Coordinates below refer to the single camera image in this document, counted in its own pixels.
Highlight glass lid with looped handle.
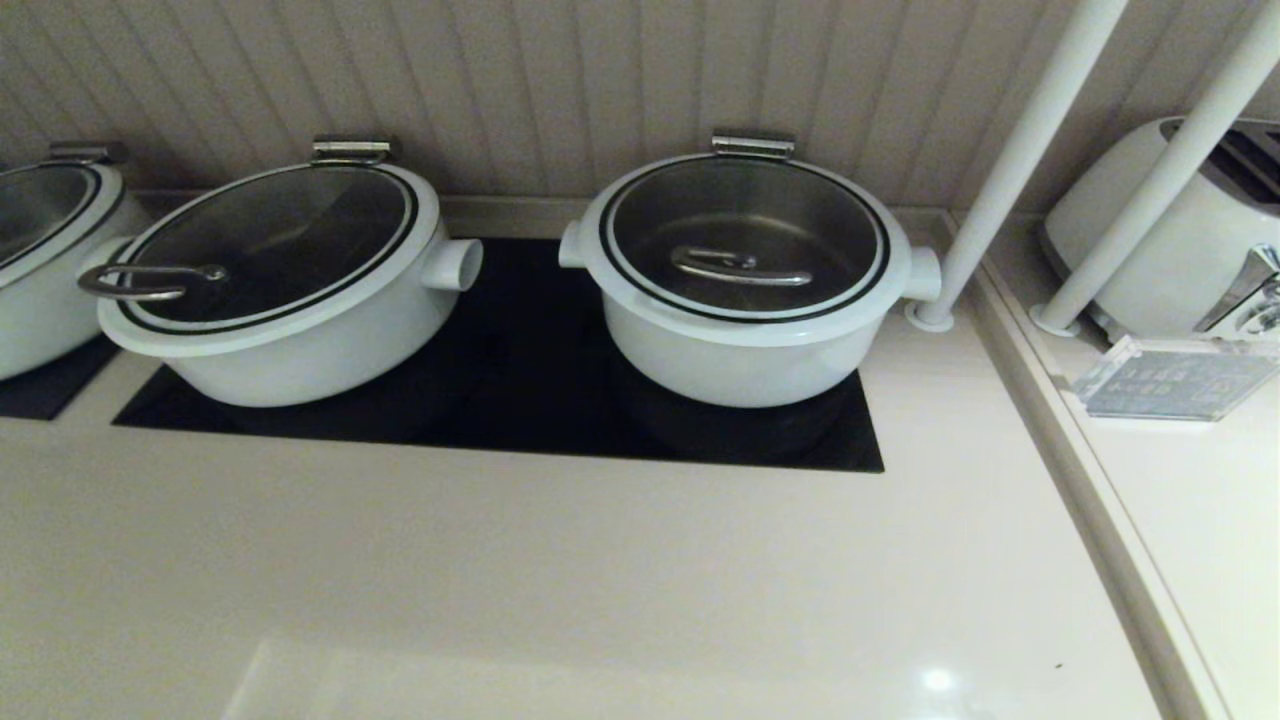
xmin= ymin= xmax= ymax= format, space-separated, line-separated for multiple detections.
xmin=580 ymin=152 xmax=913 ymax=349

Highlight white pot with steel interior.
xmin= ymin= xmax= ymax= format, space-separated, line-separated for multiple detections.
xmin=558 ymin=150 xmax=943 ymax=409

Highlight wide white pot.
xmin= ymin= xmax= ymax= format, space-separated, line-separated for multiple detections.
xmin=0 ymin=160 xmax=151 ymax=381
xmin=95 ymin=160 xmax=484 ymax=409

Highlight large black induction cooktop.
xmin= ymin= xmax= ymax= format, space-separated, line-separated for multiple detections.
xmin=112 ymin=237 xmax=885 ymax=473

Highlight clear acrylic sign holder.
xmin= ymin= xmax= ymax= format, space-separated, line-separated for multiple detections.
xmin=1072 ymin=335 xmax=1280 ymax=423

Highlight white toaster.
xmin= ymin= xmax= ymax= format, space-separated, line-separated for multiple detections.
xmin=1040 ymin=115 xmax=1280 ymax=341

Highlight small black induction cooktop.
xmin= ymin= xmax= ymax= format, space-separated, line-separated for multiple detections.
xmin=0 ymin=335 xmax=121 ymax=421

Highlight glass lid with ring handle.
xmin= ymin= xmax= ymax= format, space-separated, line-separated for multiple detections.
xmin=78 ymin=160 xmax=441 ymax=358

